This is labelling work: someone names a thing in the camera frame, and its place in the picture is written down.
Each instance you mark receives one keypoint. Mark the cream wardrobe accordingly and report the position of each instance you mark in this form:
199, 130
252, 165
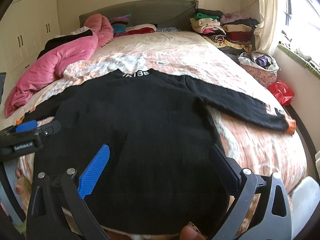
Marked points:
26, 26

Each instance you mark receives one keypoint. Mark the floral basket with clothes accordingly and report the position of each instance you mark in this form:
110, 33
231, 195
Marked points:
262, 67

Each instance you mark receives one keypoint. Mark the red plastic bag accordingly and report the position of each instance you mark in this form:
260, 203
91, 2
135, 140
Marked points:
282, 92

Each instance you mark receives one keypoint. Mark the grey-green headboard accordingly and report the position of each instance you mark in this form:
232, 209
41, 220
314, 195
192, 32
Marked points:
161, 13

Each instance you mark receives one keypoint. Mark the right hand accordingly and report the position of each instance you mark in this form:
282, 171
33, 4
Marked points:
191, 232

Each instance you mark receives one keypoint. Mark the red white folded cloth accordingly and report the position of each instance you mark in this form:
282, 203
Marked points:
141, 29

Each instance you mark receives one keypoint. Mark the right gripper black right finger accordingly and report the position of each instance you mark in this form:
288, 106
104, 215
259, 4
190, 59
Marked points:
227, 170

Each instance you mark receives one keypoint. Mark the stack folded clothes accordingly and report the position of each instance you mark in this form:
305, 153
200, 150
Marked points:
210, 28
239, 28

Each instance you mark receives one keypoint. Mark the black sweater with orange patches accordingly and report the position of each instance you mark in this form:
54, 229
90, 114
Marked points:
159, 131

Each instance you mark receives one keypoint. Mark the pink comforter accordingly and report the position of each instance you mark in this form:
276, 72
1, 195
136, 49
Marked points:
51, 66

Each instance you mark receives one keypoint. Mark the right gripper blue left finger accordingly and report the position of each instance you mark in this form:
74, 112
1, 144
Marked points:
93, 171

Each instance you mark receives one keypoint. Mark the cream curtain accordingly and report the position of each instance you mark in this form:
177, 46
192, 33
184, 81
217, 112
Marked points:
268, 31

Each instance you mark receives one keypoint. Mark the right stack folded clothes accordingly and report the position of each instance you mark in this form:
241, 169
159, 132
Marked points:
239, 28

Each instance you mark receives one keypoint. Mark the green window sill cover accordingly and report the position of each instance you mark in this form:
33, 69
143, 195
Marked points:
299, 60

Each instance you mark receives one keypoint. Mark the left stack folded clothes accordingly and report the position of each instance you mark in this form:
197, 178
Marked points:
210, 28

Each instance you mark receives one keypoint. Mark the peach white quilted bedspread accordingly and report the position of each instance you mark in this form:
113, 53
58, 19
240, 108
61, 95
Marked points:
183, 53

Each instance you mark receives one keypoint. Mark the black garment on comforter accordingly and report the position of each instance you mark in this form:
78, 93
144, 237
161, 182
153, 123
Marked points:
58, 41

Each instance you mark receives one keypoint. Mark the left hand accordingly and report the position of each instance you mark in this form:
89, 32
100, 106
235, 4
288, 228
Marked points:
24, 181

